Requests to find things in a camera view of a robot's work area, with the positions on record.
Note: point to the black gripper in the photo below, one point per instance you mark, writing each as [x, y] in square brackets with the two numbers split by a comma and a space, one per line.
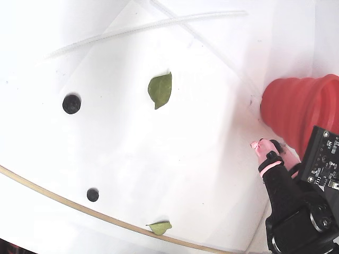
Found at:
[284, 197]

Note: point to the small blueberry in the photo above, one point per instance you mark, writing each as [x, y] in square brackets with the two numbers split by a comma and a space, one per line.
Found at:
[280, 148]

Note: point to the red collapsible silicone cup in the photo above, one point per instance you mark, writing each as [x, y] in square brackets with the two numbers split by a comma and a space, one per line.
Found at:
[291, 105]

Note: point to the light green curled leaf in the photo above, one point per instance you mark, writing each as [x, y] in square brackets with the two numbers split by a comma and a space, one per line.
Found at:
[159, 228]

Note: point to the dark green flat leaf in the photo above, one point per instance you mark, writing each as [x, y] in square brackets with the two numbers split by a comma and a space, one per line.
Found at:
[160, 90]

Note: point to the white paper sheet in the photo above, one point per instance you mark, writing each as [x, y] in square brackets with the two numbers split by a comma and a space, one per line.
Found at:
[132, 145]

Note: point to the long wooden stick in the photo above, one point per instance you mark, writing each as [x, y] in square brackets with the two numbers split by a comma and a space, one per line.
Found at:
[71, 203]

